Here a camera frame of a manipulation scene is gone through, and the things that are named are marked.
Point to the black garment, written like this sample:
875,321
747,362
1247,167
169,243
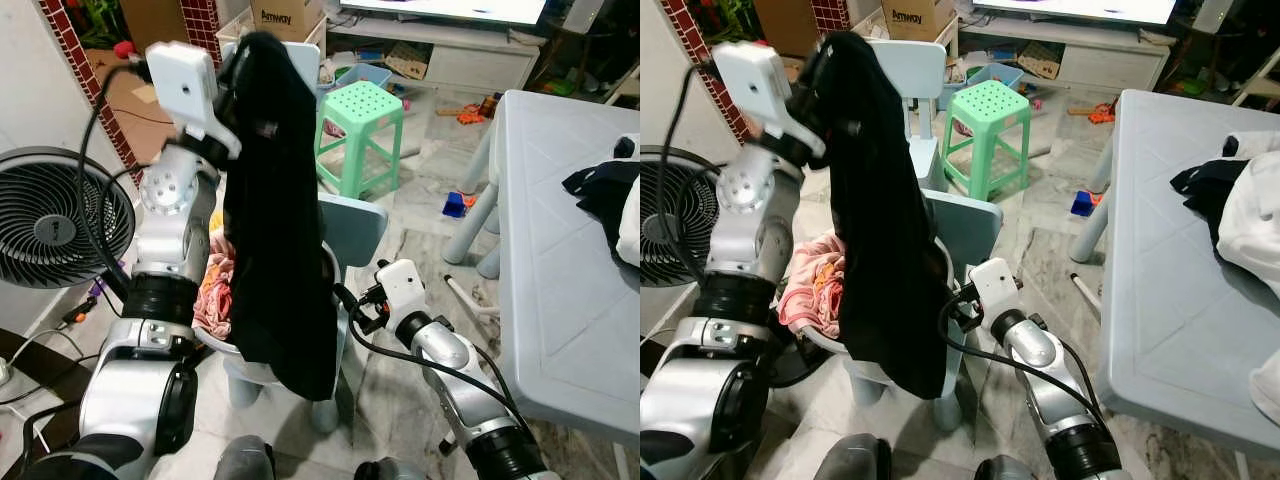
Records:
890,280
285,280
1205,195
600,195

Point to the white garment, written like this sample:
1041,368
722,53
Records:
1268,395
630,225
1255,220

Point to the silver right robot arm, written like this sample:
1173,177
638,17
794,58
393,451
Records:
445,350
1035,345

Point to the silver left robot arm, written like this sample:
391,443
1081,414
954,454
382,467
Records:
165,240
755,240

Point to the light blue plastic chair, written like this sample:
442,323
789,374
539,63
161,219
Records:
305,65
355,228
965,222
915,65

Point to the brown Amway cardboard box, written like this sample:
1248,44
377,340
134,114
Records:
915,18
285,20

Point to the white stick with black tip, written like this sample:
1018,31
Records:
1082,288
465,290

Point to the green plastic stool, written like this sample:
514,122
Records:
362,105
988,105

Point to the brown cardboard sheet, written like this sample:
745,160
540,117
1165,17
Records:
125,110

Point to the light blue plastic basket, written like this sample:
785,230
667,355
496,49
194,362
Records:
1005,72
375,72

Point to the small blue toy block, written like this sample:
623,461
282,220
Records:
455,206
1082,205

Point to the pink cloth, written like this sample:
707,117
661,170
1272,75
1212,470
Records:
212,290
808,290

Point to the grey robot right leg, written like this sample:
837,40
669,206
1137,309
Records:
1005,472
390,472

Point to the grey robot leg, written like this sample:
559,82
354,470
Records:
855,462
245,462
390,472
1005,472

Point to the woven patterned box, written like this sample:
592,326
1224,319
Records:
408,60
1040,60

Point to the grey robot left leg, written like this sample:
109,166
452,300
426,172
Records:
245,462
855,462

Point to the black round floor fan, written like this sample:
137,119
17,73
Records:
680,220
50,230

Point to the light blue plastic table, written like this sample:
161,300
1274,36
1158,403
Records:
1180,320
560,300

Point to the flat screen television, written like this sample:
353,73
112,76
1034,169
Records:
1070,8
440,8

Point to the orange toy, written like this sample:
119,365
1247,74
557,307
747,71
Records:
1102,113
475,112

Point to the white television stand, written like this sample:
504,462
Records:
1100,65
470,65

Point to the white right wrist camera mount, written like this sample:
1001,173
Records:
995,280
402,285

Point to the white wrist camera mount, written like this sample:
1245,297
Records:
402,285
755,85
185,85
995,280

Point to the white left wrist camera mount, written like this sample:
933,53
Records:
185,85
755,85

